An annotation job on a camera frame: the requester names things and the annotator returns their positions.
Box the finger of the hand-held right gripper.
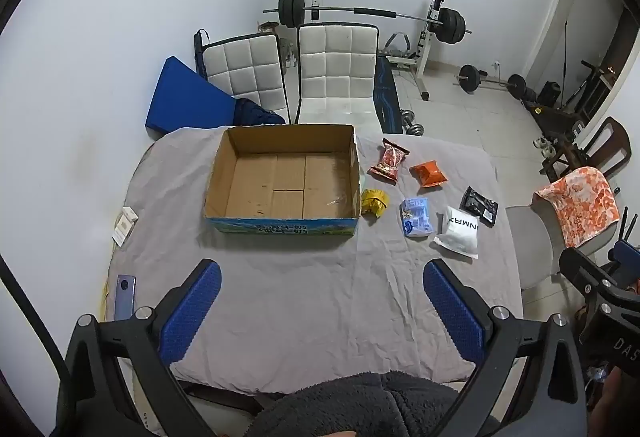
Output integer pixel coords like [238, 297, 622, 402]
[559, 248, 640, 315]
[606, 239, 640, 283]

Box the blue smartphone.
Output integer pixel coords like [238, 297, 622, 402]
[114, 274, 136, 320]

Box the person's dark fleece clothing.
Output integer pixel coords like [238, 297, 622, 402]
[245, 370, 461, 437]

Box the red snack packet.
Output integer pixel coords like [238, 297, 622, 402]
[368, 138, 411, 185]

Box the orange snack packet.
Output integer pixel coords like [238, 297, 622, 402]
[410, 160, 446, 188]

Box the grey tablecloth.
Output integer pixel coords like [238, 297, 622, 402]
[102, 124, 524, 395]

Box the long barbell with black plates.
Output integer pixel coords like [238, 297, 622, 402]
[263, 0, 472, 46]

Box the cardboard box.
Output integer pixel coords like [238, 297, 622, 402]
[203, 124, 362, 236]

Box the grey chair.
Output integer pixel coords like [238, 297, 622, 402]
[505, 204, 568, 290]

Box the white barbell rack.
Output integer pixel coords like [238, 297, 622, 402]
[309, 0, 448, 102]

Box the dark pole with strap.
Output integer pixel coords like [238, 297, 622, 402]
[194, 29, 209, 78]

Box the short barbell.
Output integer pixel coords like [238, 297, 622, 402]
[455, 64, 526, 98]

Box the white soft packet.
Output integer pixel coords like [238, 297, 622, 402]
[433, 206, 481, 261]

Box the white quilted chair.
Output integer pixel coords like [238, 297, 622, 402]
[202, 33, 290, 125]
[292, 23, 381, 134]

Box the small white box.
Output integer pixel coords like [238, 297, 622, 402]
[112, 207, 139, 247]

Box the white door frame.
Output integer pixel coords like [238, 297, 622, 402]
[525, 0, 636, 138]

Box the blue weight bench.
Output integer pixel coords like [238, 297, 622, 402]
[372, 57, 401, 134]

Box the dark blue cloth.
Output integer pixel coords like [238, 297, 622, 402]
[234, 98, 287, 126]

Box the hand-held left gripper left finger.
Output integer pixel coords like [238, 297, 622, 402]
[50, 259, 222, 437]

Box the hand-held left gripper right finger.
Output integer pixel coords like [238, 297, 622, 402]
[422, 259, 588, 437]

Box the light blue tissue packet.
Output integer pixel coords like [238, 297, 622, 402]
[399, 197, 434, 238]

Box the chair with orange cloth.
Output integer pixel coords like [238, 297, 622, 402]
[532, 166, 621, 249]

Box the yellow packet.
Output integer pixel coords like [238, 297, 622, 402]
[361, 188, 390, 218]

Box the blue foam mat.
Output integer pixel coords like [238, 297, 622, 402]
[145, 56, 237, 140]

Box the dark wooden chair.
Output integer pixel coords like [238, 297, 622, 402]
[540, 117, 632, 182]

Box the black soft packet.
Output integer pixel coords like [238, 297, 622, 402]
[460, 186, 499, 228]

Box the person's right hand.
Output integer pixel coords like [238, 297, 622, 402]
[587, 364, 640, 437]

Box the black speaker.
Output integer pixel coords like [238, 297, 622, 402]
[537, 81, 562, 108]

